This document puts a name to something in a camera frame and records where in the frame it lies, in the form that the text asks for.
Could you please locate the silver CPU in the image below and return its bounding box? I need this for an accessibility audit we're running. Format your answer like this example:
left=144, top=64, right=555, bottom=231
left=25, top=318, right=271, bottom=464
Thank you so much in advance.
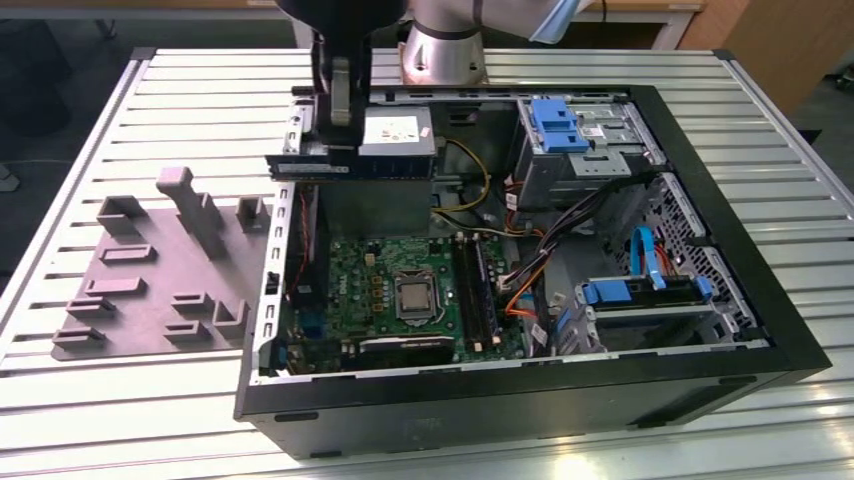
left=398, top=280, right=436, bottom=311

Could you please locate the wooden cabinet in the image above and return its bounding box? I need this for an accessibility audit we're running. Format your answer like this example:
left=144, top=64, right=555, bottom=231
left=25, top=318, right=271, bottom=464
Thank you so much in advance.
left=677, top=0, right=854, bottom=119

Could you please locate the black graphics card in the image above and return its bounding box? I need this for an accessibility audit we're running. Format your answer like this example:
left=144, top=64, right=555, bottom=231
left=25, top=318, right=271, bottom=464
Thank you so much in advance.
left=343, top=334, right=456, bottom=372

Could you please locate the green motherboard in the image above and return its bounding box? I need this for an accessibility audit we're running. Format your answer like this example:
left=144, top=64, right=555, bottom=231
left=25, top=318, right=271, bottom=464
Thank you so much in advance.
left=286, top=234, right=535, bottom=364

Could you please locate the black cable bundle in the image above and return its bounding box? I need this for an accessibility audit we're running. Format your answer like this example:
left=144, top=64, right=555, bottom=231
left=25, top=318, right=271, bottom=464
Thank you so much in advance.
left=496, top=172, right=659, bottom=291

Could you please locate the blue flat data cable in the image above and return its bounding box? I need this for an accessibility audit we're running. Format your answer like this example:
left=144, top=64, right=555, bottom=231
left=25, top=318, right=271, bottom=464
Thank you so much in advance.
left=629, top=226, right=670, bottom=292

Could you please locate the blue drive latch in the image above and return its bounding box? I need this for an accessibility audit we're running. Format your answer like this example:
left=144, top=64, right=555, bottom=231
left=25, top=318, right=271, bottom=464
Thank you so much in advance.
left=531, top=98, right=592, bottom=154

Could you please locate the black PC case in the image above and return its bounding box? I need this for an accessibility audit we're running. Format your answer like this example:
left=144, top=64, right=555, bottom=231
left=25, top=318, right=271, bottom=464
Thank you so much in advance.
left=231, top=83, right=834, bottom=460

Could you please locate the hard disk in blue carrier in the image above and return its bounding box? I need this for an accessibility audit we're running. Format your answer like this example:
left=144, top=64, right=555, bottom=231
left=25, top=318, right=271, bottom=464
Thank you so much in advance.
left=578, top=276, right=714, bottom=307

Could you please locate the black RAM slot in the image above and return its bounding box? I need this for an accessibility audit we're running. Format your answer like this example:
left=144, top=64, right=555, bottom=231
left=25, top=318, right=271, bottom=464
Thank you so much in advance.
left=452, top=235, right=476, bottom=351

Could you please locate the grey power supply unit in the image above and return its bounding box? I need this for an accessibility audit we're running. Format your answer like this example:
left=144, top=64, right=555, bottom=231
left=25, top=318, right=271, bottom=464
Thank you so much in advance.
left=292, top=102, right=439, bottom=236

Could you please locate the blue board connector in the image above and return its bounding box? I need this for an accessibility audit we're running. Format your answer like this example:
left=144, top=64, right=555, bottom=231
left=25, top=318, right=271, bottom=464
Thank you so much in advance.
left=298, top=308, right=327, bottom=342

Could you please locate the grey metal disk bay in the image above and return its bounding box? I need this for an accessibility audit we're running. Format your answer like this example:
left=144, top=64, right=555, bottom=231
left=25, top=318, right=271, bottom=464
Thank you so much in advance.
left=572, top=299, right=735, bottom=351

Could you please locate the grey parts rack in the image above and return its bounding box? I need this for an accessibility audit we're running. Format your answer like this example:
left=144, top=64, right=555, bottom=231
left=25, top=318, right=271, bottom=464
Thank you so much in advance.
left=49, top=164, right=275, bottom=362

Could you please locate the white framed wooden desk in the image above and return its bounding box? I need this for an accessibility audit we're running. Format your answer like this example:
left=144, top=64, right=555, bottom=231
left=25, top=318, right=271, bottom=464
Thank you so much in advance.
left=243, top=0, right=709, bottom=51

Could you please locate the grey metal drive cage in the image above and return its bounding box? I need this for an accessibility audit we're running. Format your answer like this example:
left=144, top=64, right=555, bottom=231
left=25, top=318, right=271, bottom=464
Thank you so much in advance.
left=516, top=94, right=669, bottom=211

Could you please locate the CPU socket metal cover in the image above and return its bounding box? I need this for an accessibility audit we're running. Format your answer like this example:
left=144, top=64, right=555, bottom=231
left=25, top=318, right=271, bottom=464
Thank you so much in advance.
left=390, top=268, right=447, bottom=325

